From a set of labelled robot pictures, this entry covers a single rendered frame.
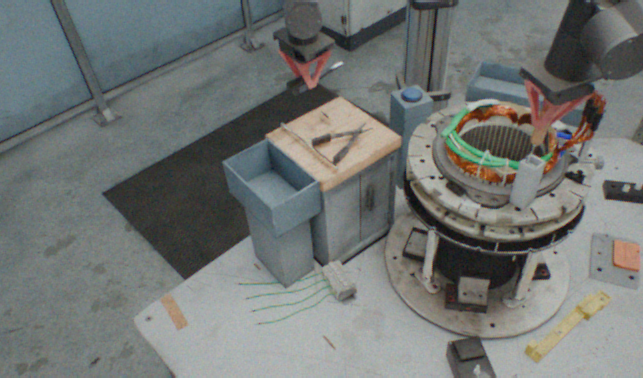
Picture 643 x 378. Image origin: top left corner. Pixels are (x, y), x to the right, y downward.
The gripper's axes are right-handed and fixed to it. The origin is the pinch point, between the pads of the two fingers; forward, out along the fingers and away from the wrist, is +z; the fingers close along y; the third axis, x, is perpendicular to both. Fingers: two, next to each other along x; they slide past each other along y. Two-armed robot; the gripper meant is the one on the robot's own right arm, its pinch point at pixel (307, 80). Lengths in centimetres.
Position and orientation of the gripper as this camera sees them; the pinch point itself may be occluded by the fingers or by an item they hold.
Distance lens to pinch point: 104.4
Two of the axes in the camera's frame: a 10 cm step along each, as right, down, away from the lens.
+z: 0.6, 7.0, 7.2
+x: 7.7, -4.9, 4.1
